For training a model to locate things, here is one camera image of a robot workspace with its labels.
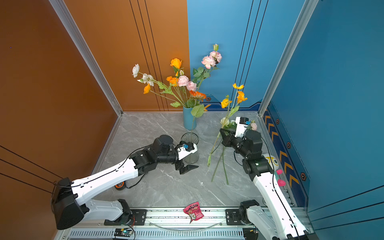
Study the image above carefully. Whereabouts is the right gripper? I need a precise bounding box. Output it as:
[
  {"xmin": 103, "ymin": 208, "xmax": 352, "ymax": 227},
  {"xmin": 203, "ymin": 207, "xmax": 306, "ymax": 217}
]
[{"xmin": 219, "ymin": 128, "xmax": 251, "ymax": 159}]

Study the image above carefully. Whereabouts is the clear glass vase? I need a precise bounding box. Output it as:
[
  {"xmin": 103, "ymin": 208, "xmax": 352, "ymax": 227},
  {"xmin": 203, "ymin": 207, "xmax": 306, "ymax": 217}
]
[{"xmin": 181, "ymin": 132, "xmax": 199, "ymax": 165}]

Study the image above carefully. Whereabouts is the yellow poppy flower stem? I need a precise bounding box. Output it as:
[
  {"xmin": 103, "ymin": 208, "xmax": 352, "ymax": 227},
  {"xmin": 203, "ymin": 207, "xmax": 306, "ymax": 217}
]
[{"xmin": 206, "ymin": 82, "xmax": 249, "ymax": 168}]

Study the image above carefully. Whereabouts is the teal cylindrical vase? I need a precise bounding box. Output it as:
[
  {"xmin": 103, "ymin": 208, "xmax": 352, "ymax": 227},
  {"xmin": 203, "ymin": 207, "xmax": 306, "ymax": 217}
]
[{"xmin": 183, "ymin": 107, "xmax": 197, "ymax": 131}]

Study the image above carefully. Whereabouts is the orange gerbera stem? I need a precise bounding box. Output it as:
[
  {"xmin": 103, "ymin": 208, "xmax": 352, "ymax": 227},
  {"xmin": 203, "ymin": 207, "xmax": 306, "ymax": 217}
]
[{"xmin": 185, "ymin": 91, "xmax": 207, "ymax": 122}]

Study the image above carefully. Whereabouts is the orange yellow small flower stem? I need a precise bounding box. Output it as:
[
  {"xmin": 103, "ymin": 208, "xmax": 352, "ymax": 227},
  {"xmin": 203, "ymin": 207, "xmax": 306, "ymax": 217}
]
[{"xmin": 137, "ymin": 74, "xmax": 184, "ymax": 108}]

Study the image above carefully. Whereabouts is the pink rose spray stem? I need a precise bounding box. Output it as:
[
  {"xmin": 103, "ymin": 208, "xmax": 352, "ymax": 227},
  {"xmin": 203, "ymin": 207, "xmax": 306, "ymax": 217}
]
[{"xmin": 192, "ymin": 44, "xmax": 223, "ymax": 91}]

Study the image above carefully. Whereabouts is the yellow rose stem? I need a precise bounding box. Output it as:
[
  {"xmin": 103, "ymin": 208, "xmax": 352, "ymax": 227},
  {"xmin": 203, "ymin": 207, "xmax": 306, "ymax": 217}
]
[{"xmin": 169, "ymin": 58, "xmax": 186, "ymax": 107}]

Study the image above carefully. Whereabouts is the white flower stem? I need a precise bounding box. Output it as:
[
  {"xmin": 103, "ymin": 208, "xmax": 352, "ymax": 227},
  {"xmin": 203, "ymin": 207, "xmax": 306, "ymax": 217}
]
[{"xmin": 132, "ymin": 64, "xmax": 186, "ymax": 108}]

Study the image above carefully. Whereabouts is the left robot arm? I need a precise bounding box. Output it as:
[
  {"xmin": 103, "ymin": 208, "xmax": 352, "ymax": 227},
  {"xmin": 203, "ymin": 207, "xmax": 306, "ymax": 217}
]
[{"xmin": 51, "ymin": 135, "xmax": 198, "ymax": 230}]

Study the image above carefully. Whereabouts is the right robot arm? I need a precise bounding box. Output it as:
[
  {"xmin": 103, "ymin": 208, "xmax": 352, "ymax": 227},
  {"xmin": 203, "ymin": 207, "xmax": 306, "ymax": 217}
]
[{"xmin": 220, "ymin": 129, "xmax": 310, "ymax": 240}]

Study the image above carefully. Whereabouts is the pink snack packet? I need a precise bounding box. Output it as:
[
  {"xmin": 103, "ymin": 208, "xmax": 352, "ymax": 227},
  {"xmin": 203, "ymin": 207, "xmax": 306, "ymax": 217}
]
[{"xmin": 183, "ymin": 202, "xmax": 204, "ymax": 224}]

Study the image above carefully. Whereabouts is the white plush toy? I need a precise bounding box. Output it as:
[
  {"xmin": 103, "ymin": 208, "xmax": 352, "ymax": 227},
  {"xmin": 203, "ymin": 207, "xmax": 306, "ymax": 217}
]
[{"xmin": 263, "ymin": 154, "xmax": 286, "ymax": 187}]

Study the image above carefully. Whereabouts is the orange tape measure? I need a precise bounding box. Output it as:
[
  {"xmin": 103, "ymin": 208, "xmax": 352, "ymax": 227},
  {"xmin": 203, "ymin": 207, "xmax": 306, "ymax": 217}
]
[{"xmin": 115, "ymin": 182, "xmax": 127, "ymax": 191}]

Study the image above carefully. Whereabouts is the black connector box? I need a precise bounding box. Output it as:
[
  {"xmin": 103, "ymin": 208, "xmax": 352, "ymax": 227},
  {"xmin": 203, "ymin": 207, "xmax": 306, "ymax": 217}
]
[{"xmin": 243, "ymin": 228, "xmax": 259, "ymax": 240}]

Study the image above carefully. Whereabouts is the green circuit board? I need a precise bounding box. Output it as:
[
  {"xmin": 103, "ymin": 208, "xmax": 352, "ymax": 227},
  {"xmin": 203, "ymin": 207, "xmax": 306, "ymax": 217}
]
[{"xmin": 114, "ymin": 228, "xmax": 135, "ymax": 240}]

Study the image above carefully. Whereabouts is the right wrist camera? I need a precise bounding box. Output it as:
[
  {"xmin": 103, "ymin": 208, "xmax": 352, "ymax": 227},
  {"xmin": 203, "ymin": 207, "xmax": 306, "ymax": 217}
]
[{"xmin": 235, "ymin": 117, "xmax": 251, "ymax": 138}]

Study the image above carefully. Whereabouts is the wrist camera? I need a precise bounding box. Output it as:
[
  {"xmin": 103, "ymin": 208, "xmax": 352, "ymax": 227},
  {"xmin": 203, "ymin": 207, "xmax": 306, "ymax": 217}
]
[
  {"xmin": 235, "ymin": 117, "xmax": 251, "ymax": 138},
  {"xmin": 175, "ymin": 141, "xmax": 198, "ymax": 160}
]

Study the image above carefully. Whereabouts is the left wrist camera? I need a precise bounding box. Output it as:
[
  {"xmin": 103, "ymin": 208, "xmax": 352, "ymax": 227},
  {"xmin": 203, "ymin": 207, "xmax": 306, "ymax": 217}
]
[{"xmin": 175, "ymin": 141, "xmax": 198, "ymax": 160}]

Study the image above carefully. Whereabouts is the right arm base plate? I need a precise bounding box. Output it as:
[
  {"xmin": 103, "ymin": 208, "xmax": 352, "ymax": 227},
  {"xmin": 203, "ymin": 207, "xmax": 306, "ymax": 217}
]
[{"xmin": 225, "ymin": 208, "xmax": 250, "ymax": 226}]

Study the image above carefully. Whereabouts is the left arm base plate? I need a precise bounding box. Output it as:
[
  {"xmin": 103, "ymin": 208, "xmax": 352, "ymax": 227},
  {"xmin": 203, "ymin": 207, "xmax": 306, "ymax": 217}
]
[{"xmin": 104, "ymin": 209, "xmax": 147, "ymax": 227}]

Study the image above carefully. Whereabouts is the aluminium corner post right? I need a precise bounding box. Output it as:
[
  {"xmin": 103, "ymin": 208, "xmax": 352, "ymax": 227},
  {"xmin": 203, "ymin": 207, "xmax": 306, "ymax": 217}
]
[{"xmin": 258, "ymin": 0, "xmax": 319, "ymax": 117}]

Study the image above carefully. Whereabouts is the aluminium corner post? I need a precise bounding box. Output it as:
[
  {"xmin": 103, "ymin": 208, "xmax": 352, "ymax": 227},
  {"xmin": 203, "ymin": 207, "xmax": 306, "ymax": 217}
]
[
  {"xmin": 49, "ymin": 0, "xmax": 124, "ymax": 117},
  {"xmin": 258, "ymin": 0, "xmax": 319, "ymax": 117}
]

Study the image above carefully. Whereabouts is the aluminium corner post left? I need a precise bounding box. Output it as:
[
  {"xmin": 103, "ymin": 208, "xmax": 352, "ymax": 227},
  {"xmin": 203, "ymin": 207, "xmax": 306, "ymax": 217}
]
[{"xmin": 49, "ymin": 0, "xmax": 124, "ymax": 117}]

